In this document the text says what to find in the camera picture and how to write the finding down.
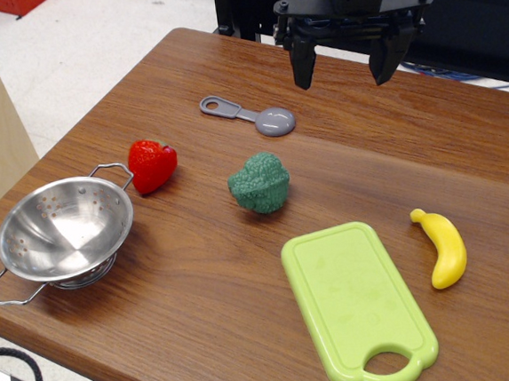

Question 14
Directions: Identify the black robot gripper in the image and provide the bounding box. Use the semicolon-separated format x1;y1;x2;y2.
274;0;434;90

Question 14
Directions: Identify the yellow toy banana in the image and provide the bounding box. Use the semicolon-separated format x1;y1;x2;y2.
410;208;467;290

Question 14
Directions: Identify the stainless steel colander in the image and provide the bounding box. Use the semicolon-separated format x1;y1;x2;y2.
0;163;134;295

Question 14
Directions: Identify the grey plastic toy spoon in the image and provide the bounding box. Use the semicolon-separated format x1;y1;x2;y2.
199;95;296;138

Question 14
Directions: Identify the green toy broccoli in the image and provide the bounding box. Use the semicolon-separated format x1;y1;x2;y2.
227;152;290;214

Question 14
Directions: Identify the red toy strawberry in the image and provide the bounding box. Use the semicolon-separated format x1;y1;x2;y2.
128;139;178;194

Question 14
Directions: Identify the light green cutting board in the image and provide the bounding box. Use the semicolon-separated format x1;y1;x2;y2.
282;221;439;381

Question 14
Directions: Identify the red box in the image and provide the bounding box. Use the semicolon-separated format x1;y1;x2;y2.
0;0;46;17

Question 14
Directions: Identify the blue cables bundle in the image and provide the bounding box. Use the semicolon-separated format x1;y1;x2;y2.
398;53;487;88

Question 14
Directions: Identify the black metal frame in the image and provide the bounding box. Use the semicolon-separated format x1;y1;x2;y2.
215;0;509;82

